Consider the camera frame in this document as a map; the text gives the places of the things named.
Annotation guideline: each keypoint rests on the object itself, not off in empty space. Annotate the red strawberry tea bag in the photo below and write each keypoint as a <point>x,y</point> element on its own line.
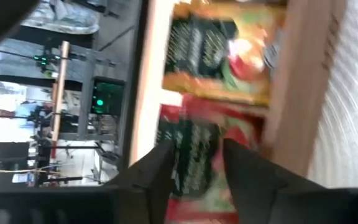
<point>197,155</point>

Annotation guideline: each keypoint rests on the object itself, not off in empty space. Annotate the black computer tower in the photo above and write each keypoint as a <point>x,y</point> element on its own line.
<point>107,96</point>

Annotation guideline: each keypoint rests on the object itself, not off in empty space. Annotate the orange mango tea bag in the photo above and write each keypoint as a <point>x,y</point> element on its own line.
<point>216,46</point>

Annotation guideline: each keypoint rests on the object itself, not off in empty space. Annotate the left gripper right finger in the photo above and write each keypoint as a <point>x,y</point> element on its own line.
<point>250,174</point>

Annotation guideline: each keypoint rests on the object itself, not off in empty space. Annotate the grey plastic cover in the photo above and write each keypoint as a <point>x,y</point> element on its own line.
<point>64,18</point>

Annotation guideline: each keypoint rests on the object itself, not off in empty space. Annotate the white round woven placemat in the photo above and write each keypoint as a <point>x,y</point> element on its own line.
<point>353,93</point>

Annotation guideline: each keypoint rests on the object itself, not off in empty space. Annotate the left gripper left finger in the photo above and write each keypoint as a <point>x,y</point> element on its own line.
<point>154,171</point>

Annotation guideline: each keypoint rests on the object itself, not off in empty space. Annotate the desk with wooden top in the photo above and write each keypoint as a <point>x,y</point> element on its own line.
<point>60,93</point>

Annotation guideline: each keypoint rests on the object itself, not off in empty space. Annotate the wooden tea box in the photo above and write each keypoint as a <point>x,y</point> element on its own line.
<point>297,93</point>

